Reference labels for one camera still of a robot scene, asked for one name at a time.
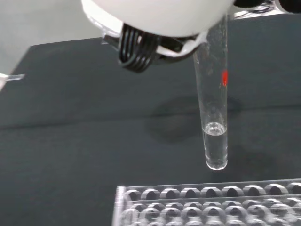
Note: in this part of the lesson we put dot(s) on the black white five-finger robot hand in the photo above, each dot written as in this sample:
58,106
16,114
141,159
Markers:
164,18

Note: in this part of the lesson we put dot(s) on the clear plastic test tube rack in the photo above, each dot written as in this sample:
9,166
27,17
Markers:
188,212

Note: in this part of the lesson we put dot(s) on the black bench cloth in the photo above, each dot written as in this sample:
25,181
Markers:
70,141

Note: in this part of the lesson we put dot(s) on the clear tape strip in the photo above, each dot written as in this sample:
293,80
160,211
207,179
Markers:
15,77

